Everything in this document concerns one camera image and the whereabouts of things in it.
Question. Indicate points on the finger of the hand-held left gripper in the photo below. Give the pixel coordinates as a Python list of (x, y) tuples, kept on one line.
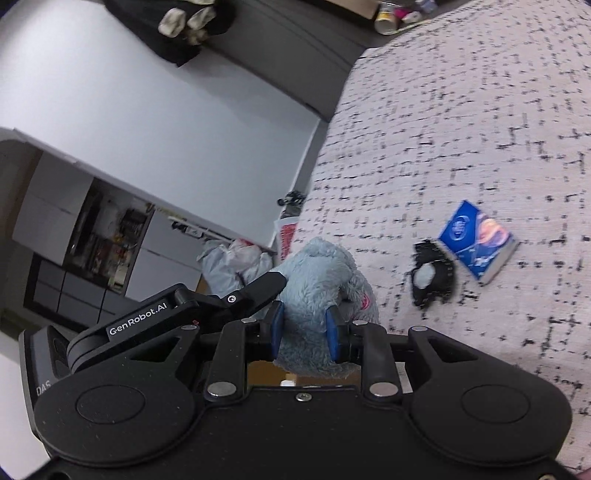
[(251, 290)]

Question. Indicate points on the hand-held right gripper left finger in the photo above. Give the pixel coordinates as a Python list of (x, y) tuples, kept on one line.
[(277, 330)]

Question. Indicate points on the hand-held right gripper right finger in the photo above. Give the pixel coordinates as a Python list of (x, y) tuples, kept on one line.
[(333, 334)]

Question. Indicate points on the blue plush toy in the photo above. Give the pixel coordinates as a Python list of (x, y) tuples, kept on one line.
[(314, 277)]

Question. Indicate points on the black lace scrunchie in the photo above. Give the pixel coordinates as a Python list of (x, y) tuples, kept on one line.
[(443, 277)]

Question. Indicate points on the grey plastic bag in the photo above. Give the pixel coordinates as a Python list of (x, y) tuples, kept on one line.
[(219, 270)]

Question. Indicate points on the red and white plastic bag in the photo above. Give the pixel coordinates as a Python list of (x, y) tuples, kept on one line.
[(286, 235)]

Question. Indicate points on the black sneaker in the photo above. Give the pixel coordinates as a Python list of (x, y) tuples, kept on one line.
[(293, 198)]

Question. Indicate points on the white kitchen cabinet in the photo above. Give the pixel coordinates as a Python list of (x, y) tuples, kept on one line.
[(46, 212)]

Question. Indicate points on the dark grey door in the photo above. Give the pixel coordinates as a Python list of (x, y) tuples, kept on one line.
[(300, 60)]

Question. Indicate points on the white black-flecked bedspread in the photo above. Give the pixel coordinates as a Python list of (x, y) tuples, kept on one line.
[(461, 115)]

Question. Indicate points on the white cylindrical can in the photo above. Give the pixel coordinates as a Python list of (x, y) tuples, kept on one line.
[(385, 21)]

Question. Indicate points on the small pink item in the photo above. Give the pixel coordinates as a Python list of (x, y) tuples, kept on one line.
[(410, 16)]

